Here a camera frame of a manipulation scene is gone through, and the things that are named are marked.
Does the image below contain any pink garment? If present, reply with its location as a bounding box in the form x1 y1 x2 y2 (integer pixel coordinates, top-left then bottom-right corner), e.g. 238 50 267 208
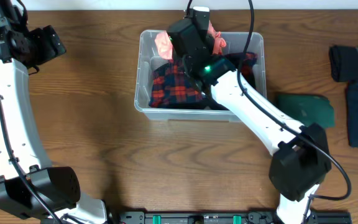
155 22 227 60

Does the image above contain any red navy plaid shirt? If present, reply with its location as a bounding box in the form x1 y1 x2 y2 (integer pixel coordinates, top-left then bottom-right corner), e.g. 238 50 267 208
149 51 259 109

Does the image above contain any dark green garment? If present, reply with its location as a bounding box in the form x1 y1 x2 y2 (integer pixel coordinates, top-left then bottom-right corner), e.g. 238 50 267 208
275 93 335 129

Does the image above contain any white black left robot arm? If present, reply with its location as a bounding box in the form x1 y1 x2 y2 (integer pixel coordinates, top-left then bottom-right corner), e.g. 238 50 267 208
0 0 109 223

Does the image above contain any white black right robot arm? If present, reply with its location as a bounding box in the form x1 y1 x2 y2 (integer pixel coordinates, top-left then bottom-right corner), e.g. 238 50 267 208
167 7 331 223

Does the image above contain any clear plastic storage bin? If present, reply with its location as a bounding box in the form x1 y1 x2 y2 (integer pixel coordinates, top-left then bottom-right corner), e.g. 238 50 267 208
134 29 269 123

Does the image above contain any black folded garment with tape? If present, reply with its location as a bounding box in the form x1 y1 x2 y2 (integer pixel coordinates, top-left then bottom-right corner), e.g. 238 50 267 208
329 45 358 82

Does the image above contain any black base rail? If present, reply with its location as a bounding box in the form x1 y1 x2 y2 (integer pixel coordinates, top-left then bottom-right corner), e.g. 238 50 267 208
105 211 352 224

